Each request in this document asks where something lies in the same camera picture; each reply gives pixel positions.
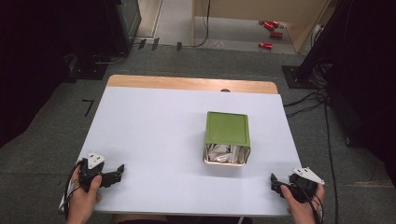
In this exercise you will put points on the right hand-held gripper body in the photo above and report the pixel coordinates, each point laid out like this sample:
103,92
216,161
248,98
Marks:
303,185

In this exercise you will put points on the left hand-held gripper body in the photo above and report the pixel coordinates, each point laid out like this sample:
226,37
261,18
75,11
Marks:
90,174

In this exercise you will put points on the person's right hand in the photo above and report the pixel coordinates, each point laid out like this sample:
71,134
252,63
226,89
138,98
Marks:
300,208

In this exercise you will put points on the person's left hand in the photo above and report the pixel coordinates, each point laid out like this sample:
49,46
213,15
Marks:
81,199

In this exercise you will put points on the white table sheet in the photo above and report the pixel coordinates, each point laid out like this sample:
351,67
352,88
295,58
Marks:
155,140

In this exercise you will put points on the crumpled white paper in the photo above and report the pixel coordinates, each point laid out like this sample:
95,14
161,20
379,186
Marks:
226,154

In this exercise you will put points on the green and white box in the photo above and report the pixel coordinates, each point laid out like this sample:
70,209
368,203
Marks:
228,130

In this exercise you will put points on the black tape corner mark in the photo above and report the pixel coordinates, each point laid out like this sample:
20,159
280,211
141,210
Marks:
89,105

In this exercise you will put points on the black stand base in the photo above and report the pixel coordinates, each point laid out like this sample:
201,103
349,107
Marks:
88,70
295,77

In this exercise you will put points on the black tape strip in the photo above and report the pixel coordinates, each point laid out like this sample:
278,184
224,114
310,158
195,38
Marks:
155,44
179,46
141,44

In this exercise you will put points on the red can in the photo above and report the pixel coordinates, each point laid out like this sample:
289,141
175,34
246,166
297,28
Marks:
275,23
276,34
265,45
269,26

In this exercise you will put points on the black equipment case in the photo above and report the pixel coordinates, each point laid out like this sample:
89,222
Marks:
124,25

